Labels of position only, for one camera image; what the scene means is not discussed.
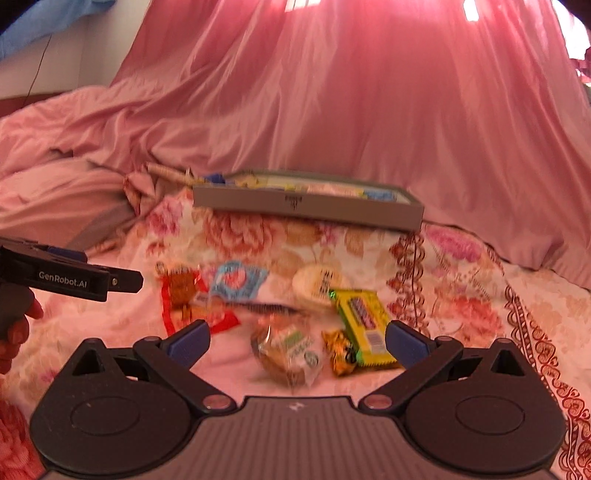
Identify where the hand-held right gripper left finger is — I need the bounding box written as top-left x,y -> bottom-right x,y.
69,319 -> 237,415

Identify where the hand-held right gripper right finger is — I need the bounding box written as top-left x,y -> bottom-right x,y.
359,320 -> 525,414

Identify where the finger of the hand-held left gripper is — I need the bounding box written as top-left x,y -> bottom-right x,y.
39,244 -> 88,265
109,268 -> 144,294

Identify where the green and yellow snack packet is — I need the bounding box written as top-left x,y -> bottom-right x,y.
328,289 -> 402,368

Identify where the red and white snack packet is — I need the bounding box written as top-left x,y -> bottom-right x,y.
156,261 -> 242,335

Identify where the light blue snack packet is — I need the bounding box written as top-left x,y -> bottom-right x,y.
210,260 -> 270,306

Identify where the clear pastry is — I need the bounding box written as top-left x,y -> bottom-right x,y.
250,316 -> 325,387

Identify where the grey cardboard box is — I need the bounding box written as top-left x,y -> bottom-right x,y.
192,169 -> 426,232

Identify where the person's left hand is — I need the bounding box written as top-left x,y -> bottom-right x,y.
0,299 -> 45,376

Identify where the small orange candy packet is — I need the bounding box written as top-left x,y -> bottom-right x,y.
321,328 -> 359,378

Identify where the round white snack packet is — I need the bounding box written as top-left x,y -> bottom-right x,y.
291,263 -> 352,311

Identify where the beige patterned cloth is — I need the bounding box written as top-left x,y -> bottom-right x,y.
122,161 -> 204,217

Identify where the floral bedsheet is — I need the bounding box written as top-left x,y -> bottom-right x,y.
0,182 -> 591,480

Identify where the blue cloth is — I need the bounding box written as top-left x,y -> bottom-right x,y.
0,0 -> 116,62

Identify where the pink quilt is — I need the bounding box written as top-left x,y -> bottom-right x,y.
0,0 -> 591,292

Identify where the thin dark cable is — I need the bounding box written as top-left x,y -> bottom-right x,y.
27,33 -> 52,99

